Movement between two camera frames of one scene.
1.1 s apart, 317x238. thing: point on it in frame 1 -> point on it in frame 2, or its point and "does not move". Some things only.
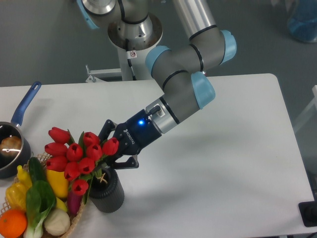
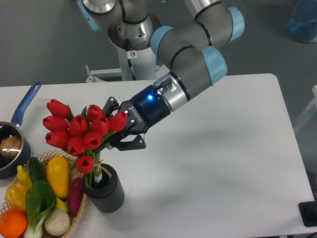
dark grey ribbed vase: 107,194 does not move
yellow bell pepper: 16,194 does not move
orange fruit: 13,223 does not move
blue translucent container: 302,25 does not move
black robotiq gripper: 135,134 -> 146,109
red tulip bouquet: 78,159 -> 81,135
